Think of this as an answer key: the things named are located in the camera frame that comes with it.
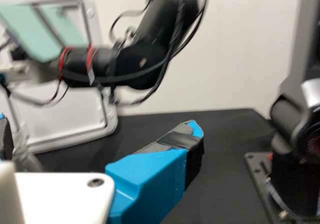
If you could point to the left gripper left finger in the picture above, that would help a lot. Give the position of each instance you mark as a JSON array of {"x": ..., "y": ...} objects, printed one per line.
[{"x": 5, "y": 136}]

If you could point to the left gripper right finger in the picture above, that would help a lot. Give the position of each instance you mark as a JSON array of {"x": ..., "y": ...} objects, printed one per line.
[{"x": 150, "y": 184}]

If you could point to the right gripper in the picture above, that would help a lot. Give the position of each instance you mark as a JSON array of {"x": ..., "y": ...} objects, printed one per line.
[{"x": 17, "y": 70}]

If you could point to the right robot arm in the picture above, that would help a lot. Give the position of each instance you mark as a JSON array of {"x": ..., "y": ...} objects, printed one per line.
[{"x": 150, "y": 66}]

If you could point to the grey taped block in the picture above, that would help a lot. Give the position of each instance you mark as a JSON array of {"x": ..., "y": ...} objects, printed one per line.
[{"x": 25, "y": 156}]

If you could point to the white box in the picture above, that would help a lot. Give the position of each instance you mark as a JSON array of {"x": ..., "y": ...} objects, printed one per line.
[{"x": 65, "y": 116}]

